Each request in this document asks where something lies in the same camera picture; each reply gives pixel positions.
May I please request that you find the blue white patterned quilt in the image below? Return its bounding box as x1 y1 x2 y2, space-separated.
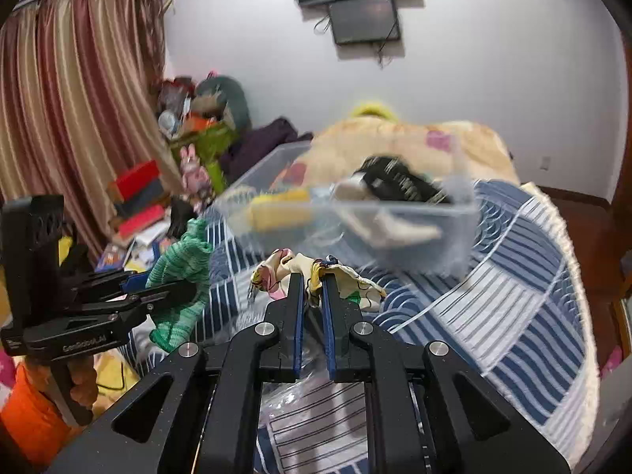
123 178 600 474

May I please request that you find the yellow cloth item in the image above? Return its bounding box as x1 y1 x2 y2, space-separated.
247 188 317 233

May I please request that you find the beige printed blanket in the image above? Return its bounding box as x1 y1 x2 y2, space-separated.
296 118 519 188

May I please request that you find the green knitted cloth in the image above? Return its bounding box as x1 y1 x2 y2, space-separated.
145 217 213 351

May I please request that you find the black garment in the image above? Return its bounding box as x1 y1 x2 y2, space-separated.
353 155 455 205

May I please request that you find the yellow sheet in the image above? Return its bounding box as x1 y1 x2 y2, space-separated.
93 348 140 398

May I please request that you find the yellow-green plush item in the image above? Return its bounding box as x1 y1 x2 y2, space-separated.
350 101 401 122

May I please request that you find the black hanging cable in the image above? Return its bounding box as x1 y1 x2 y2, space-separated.
376 37 402 69

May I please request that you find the dark purple clothing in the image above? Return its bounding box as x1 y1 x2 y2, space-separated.
220 117 314 183

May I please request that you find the pile of books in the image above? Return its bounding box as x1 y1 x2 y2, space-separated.
94 197 179 273

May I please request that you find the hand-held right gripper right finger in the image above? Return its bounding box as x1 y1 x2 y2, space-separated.
321 271 574 474

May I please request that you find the red box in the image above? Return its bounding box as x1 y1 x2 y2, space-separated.
116 160 161 198

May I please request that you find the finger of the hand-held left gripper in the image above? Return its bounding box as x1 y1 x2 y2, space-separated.
81 281 199 325
74 269 151 303

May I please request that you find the white cloth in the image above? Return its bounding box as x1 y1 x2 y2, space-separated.
331 178 442 250

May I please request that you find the person's left forearm orange sleeve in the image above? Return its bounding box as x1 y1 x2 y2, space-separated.
0 360 82 465

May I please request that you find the clear plastic storage box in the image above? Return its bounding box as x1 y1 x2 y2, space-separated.
212 141 480 277

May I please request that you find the pink rabbit plush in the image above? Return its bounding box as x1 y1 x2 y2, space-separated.
179 144 211 196

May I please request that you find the striped brown curtain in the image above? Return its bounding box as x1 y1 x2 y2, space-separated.
0 0 183 258

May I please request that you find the person's left hand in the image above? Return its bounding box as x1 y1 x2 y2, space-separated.
66 358 100 412

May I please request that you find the small black wall screen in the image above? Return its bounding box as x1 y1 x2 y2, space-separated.
328 0 402 45

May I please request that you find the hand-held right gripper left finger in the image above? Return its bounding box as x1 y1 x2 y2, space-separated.
47 273 304 474

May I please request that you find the cream printed cloth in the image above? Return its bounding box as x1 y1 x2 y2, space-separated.
249 249 388 312

